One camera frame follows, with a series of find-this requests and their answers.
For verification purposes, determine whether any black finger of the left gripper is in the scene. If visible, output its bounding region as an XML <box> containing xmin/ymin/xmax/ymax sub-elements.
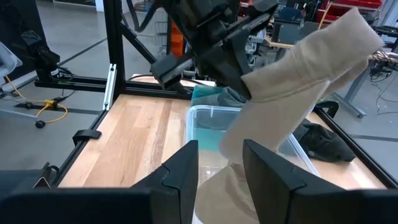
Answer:
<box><xmin>198</xmin><ymin>29</ymin><xmax>252</xmax><ymax>99</ymax></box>

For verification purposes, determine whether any silver metal bracket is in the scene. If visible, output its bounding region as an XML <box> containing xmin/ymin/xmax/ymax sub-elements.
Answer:
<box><xmin>102</xmin><ymin>63</ymin><xmax>118</xmax><ymax>111</ymax></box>

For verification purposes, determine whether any black frame clip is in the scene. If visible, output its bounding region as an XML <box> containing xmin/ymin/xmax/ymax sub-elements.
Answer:
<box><xmin>32</xmin><ymin>161</ymin><xmax>60</xmax><ymax>189</ymax></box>
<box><xmin>314</xmin><ymin>101</ymin><xmax>340</xmax><ymax>118</ymax></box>
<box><xmin>72</xmin><ymin>129</ymin><xmax>102</xmax><ymax>146</ymax></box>

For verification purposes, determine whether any orange object behind frame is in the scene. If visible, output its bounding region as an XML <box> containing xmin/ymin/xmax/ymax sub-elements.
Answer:
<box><xmin>169</xmin><ymin>21</ymin><xmax>185</xmax><ymax>57</ymax></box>

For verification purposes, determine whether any clear plastic bin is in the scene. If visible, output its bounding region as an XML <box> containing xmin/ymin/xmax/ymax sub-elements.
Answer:
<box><xmin>185</xmin><ymin>105</ymin><xmax>321</xmax><ymax>224</ymax></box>

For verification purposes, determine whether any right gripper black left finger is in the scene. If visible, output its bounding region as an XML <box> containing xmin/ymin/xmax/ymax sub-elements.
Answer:
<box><xmin>132</xmin><ymin>139</ymin><xmax>199</xmax><ymax>224</ymax></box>

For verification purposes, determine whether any black metal frame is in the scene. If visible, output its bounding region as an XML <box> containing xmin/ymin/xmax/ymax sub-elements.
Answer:
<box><xmin>33</xmin><ymin>0</ymin><xmax>398</xmax><ymax>190</ymax></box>

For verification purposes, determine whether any green plastic bin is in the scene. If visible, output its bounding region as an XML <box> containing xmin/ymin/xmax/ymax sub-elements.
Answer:
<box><xmin>190</xmin><ymin>85</ymin><xmax>249</xmax><ymax>108</ymax></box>

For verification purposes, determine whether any black baseball cap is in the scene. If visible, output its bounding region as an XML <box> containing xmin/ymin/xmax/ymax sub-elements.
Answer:
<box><xmin>292</xmin><ymin>119</ymin><xmax>357</xmax><ymax>163</ymax></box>

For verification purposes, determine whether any grey desk with legs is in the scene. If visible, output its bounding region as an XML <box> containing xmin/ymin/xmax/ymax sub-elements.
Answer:
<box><xmin>334</xmin><ymin>52</ymin><xmax>398</xmax><ymax>119</ymax></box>

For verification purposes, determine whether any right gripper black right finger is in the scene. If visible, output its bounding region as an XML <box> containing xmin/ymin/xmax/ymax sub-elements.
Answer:
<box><xmin>243</xmin><ymin>139</ymin><xmax>343</xmax><ymax>224</ymax></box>

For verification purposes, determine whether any red storage shelving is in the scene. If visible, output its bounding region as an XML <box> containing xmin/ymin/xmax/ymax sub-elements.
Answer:
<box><xmin>323</xmin><ymin>0</ymin><xmax>385</xmax><ymax>19</ymax></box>

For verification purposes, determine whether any black mounted camera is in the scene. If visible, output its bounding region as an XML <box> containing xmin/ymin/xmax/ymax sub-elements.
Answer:
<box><xmin>20</xmin><ymin>30</ymin><xmax>74</xmax><ymax>82</ymax></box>

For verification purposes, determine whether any yellow cable with connector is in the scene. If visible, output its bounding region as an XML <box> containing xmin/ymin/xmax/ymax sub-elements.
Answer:
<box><xmin>4</xmin><ymin>76</ymin><xmax>68</xmax><ymax>124</ymax></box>

